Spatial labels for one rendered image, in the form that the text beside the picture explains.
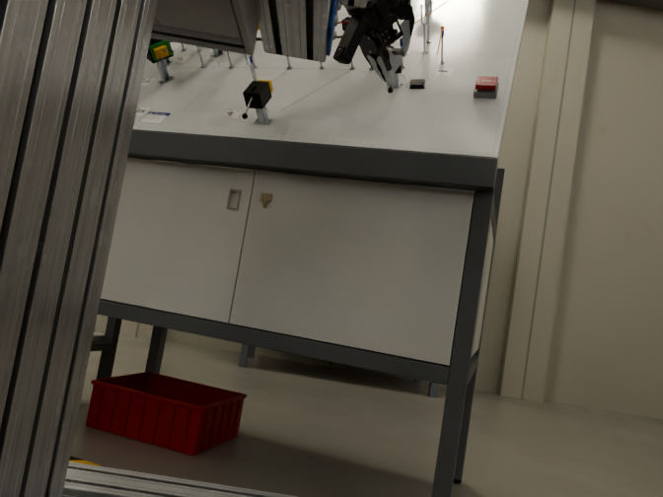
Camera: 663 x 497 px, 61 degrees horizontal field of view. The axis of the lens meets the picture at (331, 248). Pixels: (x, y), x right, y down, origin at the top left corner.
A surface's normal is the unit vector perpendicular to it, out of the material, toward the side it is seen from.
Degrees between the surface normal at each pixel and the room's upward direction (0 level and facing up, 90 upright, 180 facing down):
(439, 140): 50
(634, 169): 90
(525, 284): 90
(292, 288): 90
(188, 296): 90
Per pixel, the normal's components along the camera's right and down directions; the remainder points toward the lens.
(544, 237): 0.04, -0.07
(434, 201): -0.29, -0.12
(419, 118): -0.12, -0.72
